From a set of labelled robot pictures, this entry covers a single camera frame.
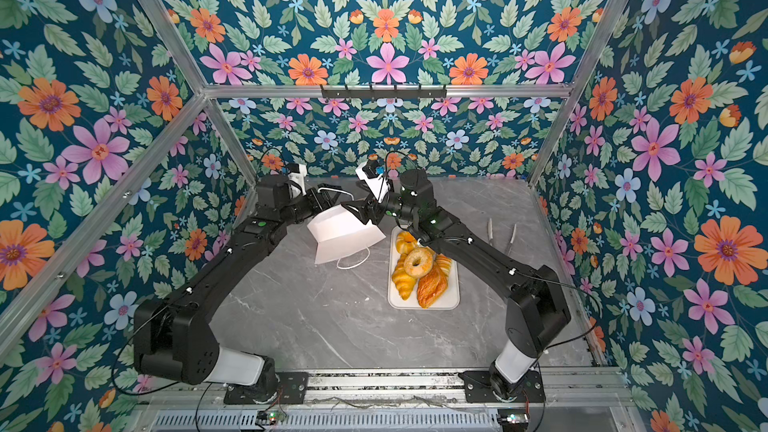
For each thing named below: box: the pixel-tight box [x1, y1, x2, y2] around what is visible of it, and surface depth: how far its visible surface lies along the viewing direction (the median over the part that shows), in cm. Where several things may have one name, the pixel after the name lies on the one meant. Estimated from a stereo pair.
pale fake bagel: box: [404, 246, 435, 279], surface depth 89 cm
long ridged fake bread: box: [435, 253, 453, 277], surface depth 95 cm
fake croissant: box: [392, 259, 416, 301], surface depth 90 cm
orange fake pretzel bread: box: [417, 262, 448, 309], surface depth 88 cm
